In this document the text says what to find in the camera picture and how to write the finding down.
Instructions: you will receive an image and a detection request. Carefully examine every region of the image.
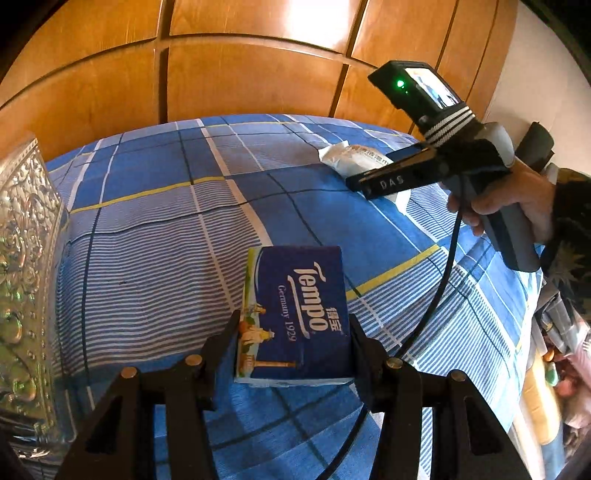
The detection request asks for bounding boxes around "blue tissue pack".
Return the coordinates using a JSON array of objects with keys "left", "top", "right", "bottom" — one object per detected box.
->
[{"left": 233, "top": 246, "right": 355, "bottom": 386}]

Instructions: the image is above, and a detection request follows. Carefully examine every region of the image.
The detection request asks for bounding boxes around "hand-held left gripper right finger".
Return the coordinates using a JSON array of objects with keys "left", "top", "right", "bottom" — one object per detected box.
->
[{"left": 347, "top": 313, "right": 532, "bottom": 480}]

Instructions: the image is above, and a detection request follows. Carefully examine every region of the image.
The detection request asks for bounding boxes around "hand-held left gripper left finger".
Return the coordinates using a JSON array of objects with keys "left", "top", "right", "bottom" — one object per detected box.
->
[{"left": 54, "top": 309, "right": 243, "bottom": 480}]

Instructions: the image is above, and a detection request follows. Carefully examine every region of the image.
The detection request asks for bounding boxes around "dark grey object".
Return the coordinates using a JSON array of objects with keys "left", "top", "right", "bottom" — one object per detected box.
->
[{"left": 515, "top": 121, "right": 556, "bottom": 172}]

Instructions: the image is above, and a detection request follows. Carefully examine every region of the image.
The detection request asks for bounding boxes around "blue plaid bed sheet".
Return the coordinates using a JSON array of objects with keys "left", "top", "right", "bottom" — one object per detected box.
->
[{"left": 28, "top": 114, "right": 546, "bottom": 480}]

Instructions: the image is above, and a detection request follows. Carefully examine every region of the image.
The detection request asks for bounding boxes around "pile of colourful items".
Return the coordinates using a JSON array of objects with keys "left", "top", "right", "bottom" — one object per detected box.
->
[{"left": 522, "top": 291, "right": 591, "bottom": 462}]

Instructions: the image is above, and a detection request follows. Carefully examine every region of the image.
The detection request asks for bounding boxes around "person's right hand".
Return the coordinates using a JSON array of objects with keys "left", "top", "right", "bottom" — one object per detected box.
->
[{"left": 445, "top": 161, "right": 557, "bottom": 245}]

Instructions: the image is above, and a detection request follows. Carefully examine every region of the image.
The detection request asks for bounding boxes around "black cable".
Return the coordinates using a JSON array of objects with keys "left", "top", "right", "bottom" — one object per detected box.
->
[{"left": 318, "top": 203, "right": 465, "bottom": 480}]

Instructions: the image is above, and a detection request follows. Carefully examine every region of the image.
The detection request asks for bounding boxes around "white wet wipe pack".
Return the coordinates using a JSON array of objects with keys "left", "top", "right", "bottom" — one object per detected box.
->
[{"left": 318, "top": 142, "right": 411, "bottom": 208}]

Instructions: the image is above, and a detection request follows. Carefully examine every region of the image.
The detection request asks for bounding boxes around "wooden wardrobe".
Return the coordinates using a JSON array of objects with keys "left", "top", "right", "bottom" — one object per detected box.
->
[{"left": 0, "top": 0, "right": 520, "bottom": 162}]

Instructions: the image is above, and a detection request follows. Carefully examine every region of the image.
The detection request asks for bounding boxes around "silver embossed lid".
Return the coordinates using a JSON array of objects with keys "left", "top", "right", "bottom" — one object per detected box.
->
[{"left": 0, "top": 134, "right": 77, "bottom": 455}]

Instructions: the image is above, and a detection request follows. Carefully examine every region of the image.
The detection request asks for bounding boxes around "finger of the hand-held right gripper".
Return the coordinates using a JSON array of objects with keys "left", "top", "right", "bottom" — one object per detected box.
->
[
  {"left": 386, "top": 144, "right": 437, "bottom": 163},
  {"left": 346, "top": 150, "right": 445, "bottom": 200}
]

